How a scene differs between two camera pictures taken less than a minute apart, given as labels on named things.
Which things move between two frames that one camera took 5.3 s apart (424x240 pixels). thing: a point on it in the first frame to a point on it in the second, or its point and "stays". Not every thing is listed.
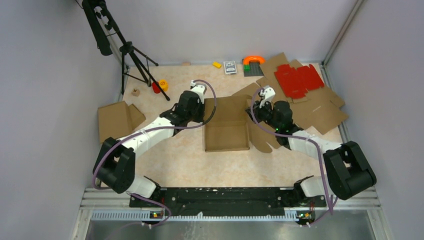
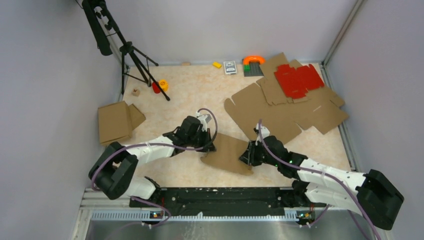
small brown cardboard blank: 279,97 stays
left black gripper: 200,118 to 207,139
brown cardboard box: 226,126 to 229,150
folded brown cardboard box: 117,119 stays
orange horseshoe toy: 247,60 stays
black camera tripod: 134,61 stays
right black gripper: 257,110 to 249,157
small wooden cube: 135,92 stays
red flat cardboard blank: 295,83 stays
